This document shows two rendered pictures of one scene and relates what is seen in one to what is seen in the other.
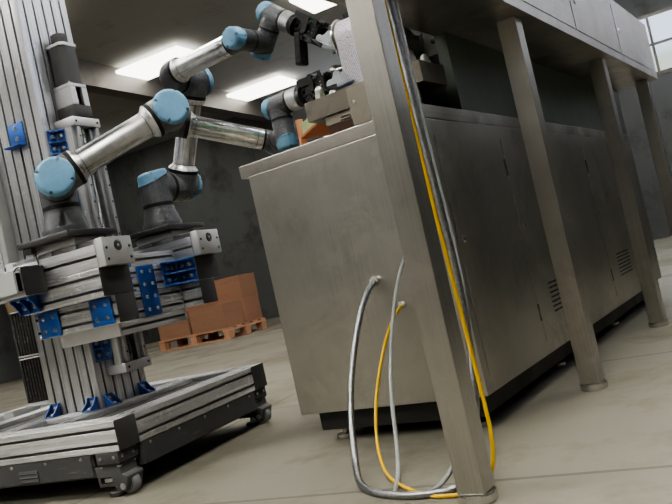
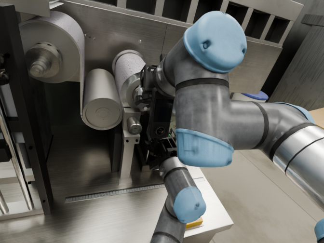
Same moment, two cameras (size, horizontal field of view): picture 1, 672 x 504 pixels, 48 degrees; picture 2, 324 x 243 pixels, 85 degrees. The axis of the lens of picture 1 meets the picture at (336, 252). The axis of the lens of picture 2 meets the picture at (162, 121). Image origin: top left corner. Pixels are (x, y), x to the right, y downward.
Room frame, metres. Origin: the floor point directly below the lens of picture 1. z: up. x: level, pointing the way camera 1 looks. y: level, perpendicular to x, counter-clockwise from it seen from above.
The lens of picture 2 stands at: (2.87, 0.15, 1.48)
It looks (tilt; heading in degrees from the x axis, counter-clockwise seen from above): 32 degrees down; 211
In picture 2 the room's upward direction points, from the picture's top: 14 degrees clockwise
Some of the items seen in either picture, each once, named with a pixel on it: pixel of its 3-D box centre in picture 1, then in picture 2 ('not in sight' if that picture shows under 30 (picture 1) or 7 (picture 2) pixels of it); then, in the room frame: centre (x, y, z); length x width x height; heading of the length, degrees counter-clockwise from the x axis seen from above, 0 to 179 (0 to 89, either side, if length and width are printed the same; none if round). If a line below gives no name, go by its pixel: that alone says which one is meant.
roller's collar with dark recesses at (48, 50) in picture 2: not in sight; (45, 59); (2.70, -0.30, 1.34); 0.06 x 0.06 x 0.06; 57
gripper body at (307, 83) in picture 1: (315, 88); (164, 148); (2.49, -0.05, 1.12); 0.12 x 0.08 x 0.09; 57
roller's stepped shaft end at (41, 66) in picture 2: not in sight; (39, 68); (2.73, -0.25, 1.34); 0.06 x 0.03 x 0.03; 57
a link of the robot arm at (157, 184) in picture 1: (155, 187); not in sight; (2.91, 0.63, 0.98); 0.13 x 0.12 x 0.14; 143
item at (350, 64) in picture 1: (375, 66); (145, 111); (2.36, -0.25, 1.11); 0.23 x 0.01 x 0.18; 57
